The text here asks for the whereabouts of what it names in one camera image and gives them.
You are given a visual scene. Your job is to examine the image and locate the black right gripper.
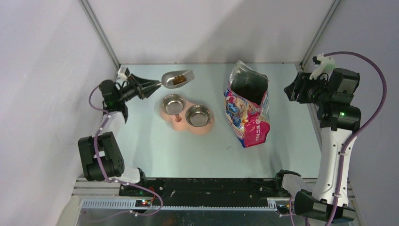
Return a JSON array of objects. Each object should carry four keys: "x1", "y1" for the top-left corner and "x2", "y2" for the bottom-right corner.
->
[{"x1": 284, "y1": 71, "x2": 332, "y2": 106}]

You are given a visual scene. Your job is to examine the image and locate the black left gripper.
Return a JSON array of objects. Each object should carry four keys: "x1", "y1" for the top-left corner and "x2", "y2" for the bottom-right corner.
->
[{"x1": 117, "y1": 74, "x2": 161, "y2": 104}]

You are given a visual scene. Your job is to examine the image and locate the metal food scoop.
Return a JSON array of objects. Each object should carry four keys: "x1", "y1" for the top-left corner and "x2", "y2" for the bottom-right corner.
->
[{"x1": 155, "y1": 70, "x2": 195, "y2": 89}]

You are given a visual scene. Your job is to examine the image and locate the colourful cat food bag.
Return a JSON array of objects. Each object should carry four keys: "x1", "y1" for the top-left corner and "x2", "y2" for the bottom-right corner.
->
[{"x1": 223, "y1": 61, "x2": 271, "y2": 148}]

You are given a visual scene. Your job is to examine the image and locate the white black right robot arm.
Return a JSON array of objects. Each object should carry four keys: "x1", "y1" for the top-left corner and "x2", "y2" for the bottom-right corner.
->
[{"x1": 273, "y1": 68, "x2": 361, "y2": 224}]

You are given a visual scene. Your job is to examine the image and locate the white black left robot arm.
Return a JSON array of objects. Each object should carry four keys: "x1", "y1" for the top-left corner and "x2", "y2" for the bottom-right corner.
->
[{"x1": 78, "y1": 74, "x2": 161, "y2": 196}]

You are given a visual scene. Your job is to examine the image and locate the brown pet food kibble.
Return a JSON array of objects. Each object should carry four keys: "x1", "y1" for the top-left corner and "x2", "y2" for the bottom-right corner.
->
[{"x1": 173, "y1": 75, "x2": 187, "y2": 85}]

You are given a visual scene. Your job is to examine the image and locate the pink double pet bowl stand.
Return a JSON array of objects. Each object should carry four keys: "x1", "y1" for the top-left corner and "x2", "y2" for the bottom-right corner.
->
[{"x1": 160, "y1": 98, "x2": 214, "y2": 135}]

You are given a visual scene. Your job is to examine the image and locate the steel bowl far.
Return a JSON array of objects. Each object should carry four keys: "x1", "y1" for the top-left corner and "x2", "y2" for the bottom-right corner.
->
[{"x1": 160, "y1": 94, "x2": 186, "y2": 115}]

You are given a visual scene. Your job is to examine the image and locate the steel bowl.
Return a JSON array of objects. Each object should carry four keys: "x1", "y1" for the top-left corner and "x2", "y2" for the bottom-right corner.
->
[
  {"x1": 185, "y1": 105, "x2": 212, "y2": 127},
  {"x1": 160, "y1": 94, "x2": 186, "y2": 115}
]

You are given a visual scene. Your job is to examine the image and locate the steel bowl near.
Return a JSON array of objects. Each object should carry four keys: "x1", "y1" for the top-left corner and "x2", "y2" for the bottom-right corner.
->
[{"x1": 185, "y1": 105, "x2": 212, "y2": 127}]

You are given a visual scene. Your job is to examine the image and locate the left controller board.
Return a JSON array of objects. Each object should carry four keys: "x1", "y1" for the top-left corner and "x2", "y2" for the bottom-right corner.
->
[{"x1": 135, "y1": 200, "x2": 152, "y2": 208}]

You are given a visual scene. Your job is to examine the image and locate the controller board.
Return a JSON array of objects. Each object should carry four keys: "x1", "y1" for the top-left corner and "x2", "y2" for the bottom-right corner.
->
[
  {"x1": 135, "y1": 200, "x2": 152, "y2": 208},
  {"x1": 276, "y1": 203, "x2": 294, "y2": 216}
]

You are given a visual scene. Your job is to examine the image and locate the right controller board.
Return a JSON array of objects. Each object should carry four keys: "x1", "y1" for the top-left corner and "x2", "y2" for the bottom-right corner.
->
[{"x1": 276, "y1": 203, "x2": 294, "y2": 216}]

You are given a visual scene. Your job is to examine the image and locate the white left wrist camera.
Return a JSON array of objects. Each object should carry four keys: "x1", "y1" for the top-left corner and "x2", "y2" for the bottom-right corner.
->
[{"x1": 117, "y1": 66, "x2": 130, "y2": 81}]

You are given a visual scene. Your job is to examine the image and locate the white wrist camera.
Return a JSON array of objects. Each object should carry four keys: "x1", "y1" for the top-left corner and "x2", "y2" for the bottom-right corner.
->
[
  {"x1": 310, "y1": 54, "x2": 336, "y2": 80},
  {"x1": 117, "y1": 66, "x2": 130, "y2": 81}
]

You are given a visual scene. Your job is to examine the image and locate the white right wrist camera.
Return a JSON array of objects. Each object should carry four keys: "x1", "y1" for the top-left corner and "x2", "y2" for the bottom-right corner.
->
[{"x1": 310, "y1": 54, "x2": 336, "y2": 80}]

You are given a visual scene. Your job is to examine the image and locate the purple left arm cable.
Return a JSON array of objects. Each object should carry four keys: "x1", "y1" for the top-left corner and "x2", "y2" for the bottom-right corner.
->
[{"x1": 88, "y1": 86, "x2": 164, "y2": 218}]

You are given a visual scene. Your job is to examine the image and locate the aluminium frame rail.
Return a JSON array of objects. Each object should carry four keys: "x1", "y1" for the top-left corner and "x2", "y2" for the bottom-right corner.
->
[{"x1": 72, "y1": 178, "x2": 289, "y2": 211}]

